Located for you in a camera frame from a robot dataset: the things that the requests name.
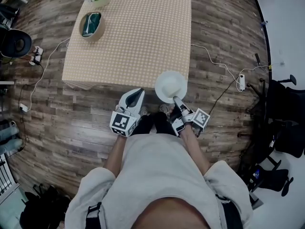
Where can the person's black trousers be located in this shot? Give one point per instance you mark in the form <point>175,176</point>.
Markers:
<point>155,125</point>

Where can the white round plate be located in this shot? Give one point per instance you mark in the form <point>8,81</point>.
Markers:
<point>159,89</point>

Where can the person's left forearm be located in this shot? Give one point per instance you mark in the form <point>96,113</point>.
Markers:
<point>115,154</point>

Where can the green packet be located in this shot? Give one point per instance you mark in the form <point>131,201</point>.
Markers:
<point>93,23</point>

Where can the person's shoe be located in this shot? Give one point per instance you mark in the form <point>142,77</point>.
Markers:
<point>144,111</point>
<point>165,109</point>

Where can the small black stick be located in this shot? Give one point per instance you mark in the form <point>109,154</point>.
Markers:
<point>257,57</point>

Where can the black office chair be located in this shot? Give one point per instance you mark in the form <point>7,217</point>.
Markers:
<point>274,178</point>
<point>278,99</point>

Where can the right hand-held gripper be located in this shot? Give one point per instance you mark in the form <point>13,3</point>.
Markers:
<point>200,118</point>

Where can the white power strip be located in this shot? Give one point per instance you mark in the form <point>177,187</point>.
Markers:
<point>241,82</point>

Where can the white rack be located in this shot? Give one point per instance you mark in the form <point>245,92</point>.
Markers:
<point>7,178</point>

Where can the white power adapter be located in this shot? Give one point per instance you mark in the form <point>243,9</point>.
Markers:
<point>23,107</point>

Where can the white frame desk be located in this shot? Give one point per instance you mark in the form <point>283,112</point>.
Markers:
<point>7,82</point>

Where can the person's grey shirt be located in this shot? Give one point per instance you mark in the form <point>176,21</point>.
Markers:
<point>159,170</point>

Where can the grey hard-shell backpack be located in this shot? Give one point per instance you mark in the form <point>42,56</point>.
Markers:
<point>15,43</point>

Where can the person's left shoe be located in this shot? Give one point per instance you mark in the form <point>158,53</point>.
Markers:
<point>144,111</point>

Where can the round tan container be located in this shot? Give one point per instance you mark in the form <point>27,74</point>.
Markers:
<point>98,34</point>

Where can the table with checkered cloth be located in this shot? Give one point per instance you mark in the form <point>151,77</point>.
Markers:
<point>143,44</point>

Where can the person's bare chest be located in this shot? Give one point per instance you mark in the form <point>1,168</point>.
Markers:
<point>169,215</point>

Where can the person's right shoe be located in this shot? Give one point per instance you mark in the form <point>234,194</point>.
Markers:
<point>165,109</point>

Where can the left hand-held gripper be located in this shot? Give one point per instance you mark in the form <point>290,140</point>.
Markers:
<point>121,123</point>

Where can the person's right forearm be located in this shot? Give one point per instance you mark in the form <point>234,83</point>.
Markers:
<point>194,147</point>

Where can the black bag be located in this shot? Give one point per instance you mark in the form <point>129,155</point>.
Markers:
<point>45,206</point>

